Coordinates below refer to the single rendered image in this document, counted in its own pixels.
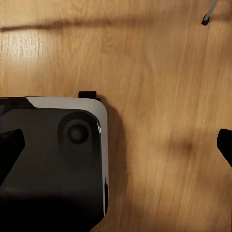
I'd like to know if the camera tripod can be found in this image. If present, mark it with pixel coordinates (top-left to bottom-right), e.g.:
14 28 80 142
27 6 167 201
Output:
202 0 218 26

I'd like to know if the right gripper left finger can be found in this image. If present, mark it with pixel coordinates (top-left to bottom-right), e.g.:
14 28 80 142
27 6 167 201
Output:
0 129 25 187

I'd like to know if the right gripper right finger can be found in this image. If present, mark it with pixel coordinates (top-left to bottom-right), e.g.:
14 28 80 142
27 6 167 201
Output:
217 128 232 167

